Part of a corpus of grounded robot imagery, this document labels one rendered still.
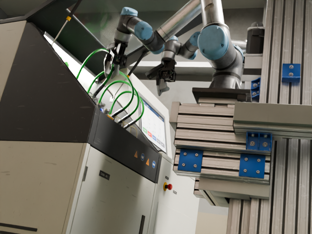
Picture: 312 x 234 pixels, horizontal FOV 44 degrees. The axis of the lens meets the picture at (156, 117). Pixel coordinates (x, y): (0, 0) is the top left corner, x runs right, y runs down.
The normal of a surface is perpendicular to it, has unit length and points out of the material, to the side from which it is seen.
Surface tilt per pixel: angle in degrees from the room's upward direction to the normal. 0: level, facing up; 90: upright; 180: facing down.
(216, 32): 97
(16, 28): 90
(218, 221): 90
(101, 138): 90
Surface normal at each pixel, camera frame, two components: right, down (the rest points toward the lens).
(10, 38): -0.41, -0.38
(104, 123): 0.90, 0.00
